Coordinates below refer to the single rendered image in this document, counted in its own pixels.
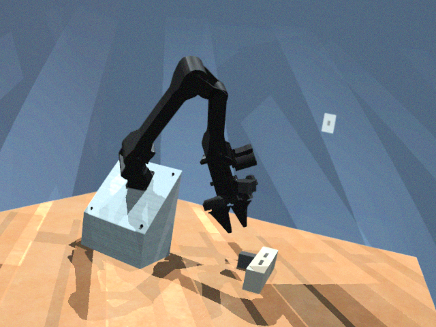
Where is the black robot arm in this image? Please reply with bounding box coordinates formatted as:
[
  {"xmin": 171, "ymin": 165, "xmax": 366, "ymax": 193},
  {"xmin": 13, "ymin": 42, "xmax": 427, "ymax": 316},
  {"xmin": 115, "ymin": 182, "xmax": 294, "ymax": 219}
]
[{"xmin": 119, "ymin": 56, "xmax": 258, "ymax": 196}]

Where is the black two-prong charger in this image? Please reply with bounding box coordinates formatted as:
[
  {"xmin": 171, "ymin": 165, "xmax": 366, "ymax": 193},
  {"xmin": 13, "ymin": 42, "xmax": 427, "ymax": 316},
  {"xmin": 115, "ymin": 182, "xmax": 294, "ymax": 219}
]
[{"xmin": 236, "ymin": 251, "xmax": 257, "ymax": 269}]

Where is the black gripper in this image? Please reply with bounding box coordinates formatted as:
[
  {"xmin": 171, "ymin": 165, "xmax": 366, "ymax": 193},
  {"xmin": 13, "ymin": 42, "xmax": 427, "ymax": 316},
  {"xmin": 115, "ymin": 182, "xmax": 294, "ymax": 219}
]
[{"xmin": 203, "ymin": 172, "xmax": 253, "ymax": 234}]

